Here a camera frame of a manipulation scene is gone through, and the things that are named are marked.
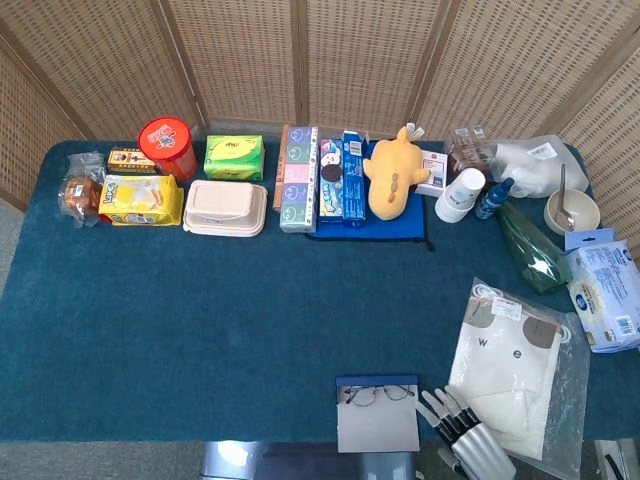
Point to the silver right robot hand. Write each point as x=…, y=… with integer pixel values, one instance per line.
x=482, y=450

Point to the thin metal-frame eyeglasses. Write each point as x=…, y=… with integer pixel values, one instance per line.
x=367, y=396

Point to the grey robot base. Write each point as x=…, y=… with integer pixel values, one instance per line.
x=300, y=462

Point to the cream cloth in plastic bag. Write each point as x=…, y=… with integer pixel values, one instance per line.
x=505, y=360

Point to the white wet wipes pack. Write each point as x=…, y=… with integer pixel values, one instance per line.
x=605, y=295

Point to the green plastic bottle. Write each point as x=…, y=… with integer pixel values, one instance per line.
x=530, y=250

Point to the light blue card package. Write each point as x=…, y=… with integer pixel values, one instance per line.
x=590, y=238

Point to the blue cloth mat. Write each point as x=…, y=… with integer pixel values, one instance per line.
x=390, y=230

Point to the blue spray bottle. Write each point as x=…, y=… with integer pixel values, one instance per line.
x=492, y=200

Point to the stack of white paper cups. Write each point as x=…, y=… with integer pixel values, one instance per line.
x=460, y=195

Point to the beige bowl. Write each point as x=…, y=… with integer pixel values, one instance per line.
x=585, y=210

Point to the metal spoon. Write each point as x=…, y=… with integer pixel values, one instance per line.
x=562, y=190

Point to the small white box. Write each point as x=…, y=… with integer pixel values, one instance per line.
x=434, y=172

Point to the white plastic bag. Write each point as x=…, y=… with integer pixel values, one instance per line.
x=530, y=165

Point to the blue cookie box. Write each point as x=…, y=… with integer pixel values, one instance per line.
x=331, y=200

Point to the yellow plush toy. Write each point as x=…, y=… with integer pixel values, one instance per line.
x=392, y=170

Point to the brown snack in clear pack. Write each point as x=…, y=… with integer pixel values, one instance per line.
x=465, y=150

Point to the pastel tissue multipack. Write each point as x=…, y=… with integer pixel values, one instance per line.
x=297, y=175

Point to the beige lidded lunch box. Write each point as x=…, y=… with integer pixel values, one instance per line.
x=225, y=205

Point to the green tissue box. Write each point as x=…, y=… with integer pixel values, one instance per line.
x=232, y=155

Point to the yellow biscuit bag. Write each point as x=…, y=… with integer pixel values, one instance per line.
x=140, y=200

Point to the orange canister with red lid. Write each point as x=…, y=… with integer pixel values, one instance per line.
x=165, y=137

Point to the woven folding screen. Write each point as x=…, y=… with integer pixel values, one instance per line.
x=250, y=60

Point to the small yellow red box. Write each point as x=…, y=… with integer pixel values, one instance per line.
x=127, y=161

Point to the bread in clear bag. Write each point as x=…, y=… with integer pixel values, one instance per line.
x=80, y=195

